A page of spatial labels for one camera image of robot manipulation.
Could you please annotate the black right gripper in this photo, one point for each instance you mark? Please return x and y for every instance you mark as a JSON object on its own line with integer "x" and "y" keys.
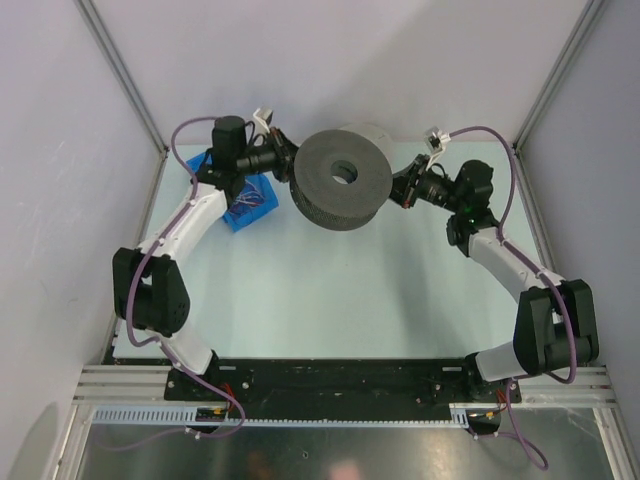
{"x": 403, "y": 190}

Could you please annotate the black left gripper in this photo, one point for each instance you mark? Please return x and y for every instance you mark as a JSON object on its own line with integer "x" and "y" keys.
{"x": 284, "y": 153}

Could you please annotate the black filament spool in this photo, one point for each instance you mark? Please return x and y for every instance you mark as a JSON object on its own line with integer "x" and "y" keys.
{"x": 339, "y": 180}

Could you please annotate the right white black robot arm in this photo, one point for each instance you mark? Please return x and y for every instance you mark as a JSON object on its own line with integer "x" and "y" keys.
{"x": 555, "y": 327}

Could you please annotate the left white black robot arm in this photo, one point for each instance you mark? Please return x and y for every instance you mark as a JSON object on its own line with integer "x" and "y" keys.
{"x": 150, "y": 295}

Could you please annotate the white perforated filament spool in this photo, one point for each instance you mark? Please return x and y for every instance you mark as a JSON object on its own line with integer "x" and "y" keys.
{"x": 375, "y": 134}

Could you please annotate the blue plastic bin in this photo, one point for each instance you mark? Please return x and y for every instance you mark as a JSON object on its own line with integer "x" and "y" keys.
{"x": 237, "y": 198}

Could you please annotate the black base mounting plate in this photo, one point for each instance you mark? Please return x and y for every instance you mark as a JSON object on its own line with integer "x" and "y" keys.
{"x": 351, "y": 388}

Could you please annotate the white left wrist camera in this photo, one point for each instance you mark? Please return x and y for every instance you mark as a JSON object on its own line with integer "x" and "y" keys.
{"x": 262, "y": 118}

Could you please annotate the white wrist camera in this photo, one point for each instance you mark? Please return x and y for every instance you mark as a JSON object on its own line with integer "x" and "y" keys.
{"x": 262, "y": 118}
{"x": 436, "y": 141}

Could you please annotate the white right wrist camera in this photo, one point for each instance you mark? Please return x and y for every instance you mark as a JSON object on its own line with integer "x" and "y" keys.
{"x": 436, "y": 141}

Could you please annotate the grey slotted cable duct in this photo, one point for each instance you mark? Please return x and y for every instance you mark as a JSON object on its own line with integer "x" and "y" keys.
{"x": 448, "y": 416}

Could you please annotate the aluminium frame post left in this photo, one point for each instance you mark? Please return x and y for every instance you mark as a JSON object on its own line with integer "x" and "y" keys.
{"x": 114, "y": 59}

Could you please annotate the aluminium frame post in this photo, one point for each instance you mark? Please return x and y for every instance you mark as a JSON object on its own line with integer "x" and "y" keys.
{"x": 573, "y": 46}
{"x": 114, "y": 59}

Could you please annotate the aluminium frame post right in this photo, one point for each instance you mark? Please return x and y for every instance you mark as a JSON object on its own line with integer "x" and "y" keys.
{"x": 573, "y": 46}

